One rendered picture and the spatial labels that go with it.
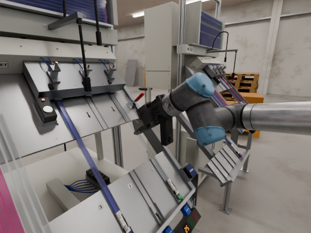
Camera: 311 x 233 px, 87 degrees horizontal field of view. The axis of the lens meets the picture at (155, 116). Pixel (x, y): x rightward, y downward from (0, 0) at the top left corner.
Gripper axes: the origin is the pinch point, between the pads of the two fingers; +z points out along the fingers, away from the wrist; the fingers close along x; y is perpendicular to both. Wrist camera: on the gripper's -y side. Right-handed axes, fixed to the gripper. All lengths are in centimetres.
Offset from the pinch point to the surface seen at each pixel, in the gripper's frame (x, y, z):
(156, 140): -7.9, -6.1, 0.4
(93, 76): 7.8, 28.0, 0.0
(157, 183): 4.4, -19.9, -2.4
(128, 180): 13.6, -13.3, -1.3
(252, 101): -273, -23, 20
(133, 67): -744, 487, 640
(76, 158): 3, 7, 65
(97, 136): -6.0, 12.9, 43.9
